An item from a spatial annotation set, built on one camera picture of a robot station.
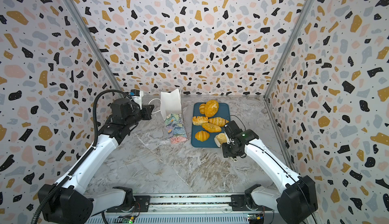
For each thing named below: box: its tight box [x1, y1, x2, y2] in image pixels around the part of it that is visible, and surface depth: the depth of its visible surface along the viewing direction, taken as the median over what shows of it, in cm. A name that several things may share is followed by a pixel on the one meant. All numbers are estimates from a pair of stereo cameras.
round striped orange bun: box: [194, 130, 211, 142], surface depth 97 cm
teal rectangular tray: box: [190, 102, 231, 148], surface depth 103 cm
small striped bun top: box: [199, 103, 206, 115], surface depth 112 cm
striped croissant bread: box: [208, 117, 230, 128], surface depth 104 cm
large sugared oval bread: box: [204, 99, 220, 118], surface depth 107 cm
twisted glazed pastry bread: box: [191, 116, 209, 126], surface depth 105 cm
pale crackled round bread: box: [215, 132, 228, 145], surface depth 94 cm
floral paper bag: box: [160, 87, 188, 145], surface depth 89 cm
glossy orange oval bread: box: [201, 122, 222, 133], surface depth 101 cm
